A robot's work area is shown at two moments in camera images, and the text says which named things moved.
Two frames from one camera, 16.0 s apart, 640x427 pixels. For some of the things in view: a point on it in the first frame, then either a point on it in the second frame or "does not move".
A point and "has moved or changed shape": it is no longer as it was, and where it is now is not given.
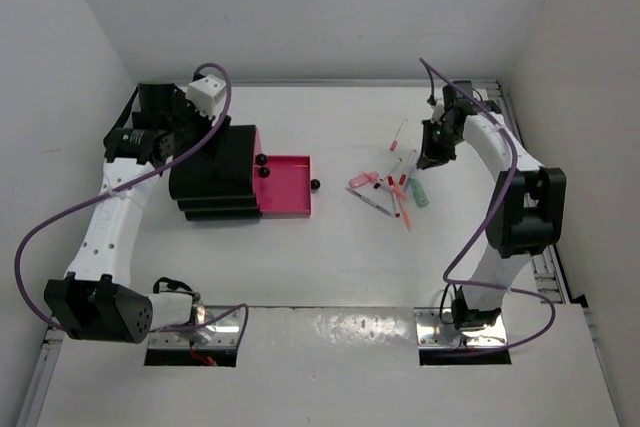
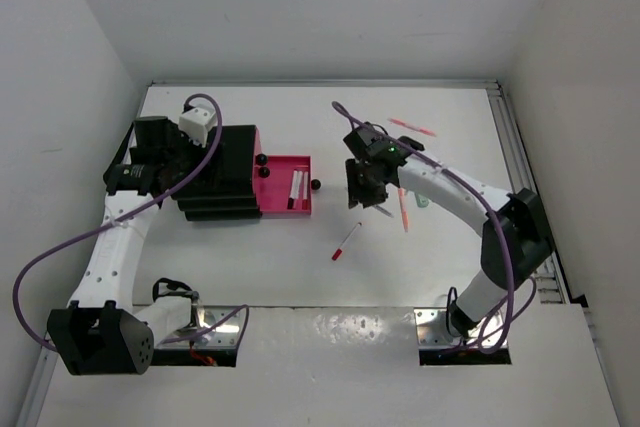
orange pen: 387,187 -> 411,126
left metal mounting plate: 221,333 does not move
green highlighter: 420,196 does not move
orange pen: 404,207 does not move
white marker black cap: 384,186 has moved or changed shape
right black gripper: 430,156 -> 356,194
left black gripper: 183,106 -> 177,138
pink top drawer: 257,145 does not move
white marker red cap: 394,143 -> 305,200
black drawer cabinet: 210,189 does not move
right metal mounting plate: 433,333 does not move
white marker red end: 407,167 has moved or changed shape
